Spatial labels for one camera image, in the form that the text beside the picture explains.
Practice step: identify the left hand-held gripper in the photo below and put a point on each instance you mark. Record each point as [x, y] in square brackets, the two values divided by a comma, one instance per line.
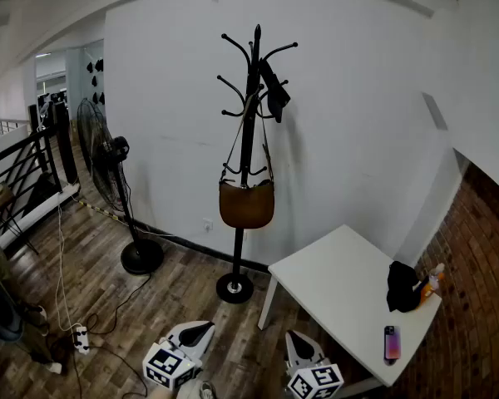
[170, 368]

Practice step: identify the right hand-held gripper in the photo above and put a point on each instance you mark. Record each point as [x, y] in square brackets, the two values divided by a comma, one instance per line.
[316, 382]

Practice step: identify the brown leather bag with strap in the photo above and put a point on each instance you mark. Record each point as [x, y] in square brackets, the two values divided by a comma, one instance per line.
[245, 206]

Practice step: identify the black metal coat rack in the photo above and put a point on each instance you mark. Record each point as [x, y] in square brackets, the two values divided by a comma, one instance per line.
[245, 152]

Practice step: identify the person's left forearm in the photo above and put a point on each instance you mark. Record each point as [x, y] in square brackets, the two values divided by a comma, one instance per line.
[158, 395]

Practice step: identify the person's grey shoe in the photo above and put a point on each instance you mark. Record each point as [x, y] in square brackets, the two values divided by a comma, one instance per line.
[201, 391]

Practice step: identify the white table leg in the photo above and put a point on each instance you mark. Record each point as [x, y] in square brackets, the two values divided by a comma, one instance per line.
[268, 301]

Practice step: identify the purple smartphone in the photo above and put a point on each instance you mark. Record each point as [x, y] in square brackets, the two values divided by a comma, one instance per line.
[392, 343]

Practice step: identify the black standing fan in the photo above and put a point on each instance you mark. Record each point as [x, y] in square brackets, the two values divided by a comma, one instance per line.
[143, 258]

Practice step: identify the white power strip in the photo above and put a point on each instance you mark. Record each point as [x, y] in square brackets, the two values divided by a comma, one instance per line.
[81, 340]

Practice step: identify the black crumpled cloth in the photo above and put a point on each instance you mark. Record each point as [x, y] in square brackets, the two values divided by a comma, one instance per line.
[401, 289]

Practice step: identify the orange bottle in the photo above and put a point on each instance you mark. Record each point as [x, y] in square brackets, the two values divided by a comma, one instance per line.
[432, 285]

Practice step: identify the black stair railing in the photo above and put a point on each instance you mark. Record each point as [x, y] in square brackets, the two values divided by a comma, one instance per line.
[64, 139]

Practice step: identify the small wooden side table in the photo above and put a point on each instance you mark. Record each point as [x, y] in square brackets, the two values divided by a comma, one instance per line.
[0, 201]

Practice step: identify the round beige object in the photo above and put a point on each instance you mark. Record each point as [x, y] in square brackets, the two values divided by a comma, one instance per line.
[0, 190]

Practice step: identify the black flat cap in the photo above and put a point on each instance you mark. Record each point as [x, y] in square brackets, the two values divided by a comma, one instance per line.
[276, 94]

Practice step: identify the grey metal railing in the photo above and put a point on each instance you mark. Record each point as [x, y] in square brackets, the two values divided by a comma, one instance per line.
[8, 125]

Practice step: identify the white wall socket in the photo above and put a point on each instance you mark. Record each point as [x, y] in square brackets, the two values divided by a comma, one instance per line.
[208, 225]

